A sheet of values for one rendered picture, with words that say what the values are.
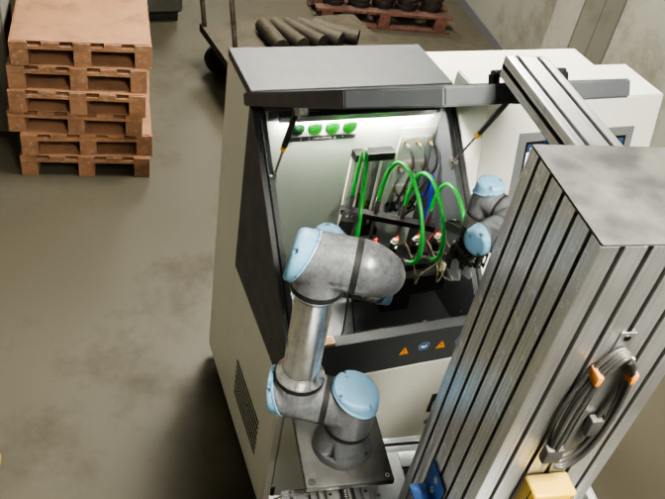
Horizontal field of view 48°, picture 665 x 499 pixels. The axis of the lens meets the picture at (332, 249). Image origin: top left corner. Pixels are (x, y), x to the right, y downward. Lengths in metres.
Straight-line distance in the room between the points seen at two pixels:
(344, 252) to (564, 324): 0.49
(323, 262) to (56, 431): 1.99
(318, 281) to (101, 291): 2.37
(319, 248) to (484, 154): 1.11
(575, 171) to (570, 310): 0.22
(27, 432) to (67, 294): 0.78
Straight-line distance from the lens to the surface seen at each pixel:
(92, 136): 4.36
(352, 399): 1.75
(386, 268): 1.49
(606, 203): 1.17
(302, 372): 1.70
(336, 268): 1.47
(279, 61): 2.50
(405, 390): 2.62
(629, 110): 2.77
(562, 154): 1.25
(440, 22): 6.80
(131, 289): 3.77
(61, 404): 3.34
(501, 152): 2.50
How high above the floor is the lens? 2.62
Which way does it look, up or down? 40 degrees down
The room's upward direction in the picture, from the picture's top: 11 degrees clockwise
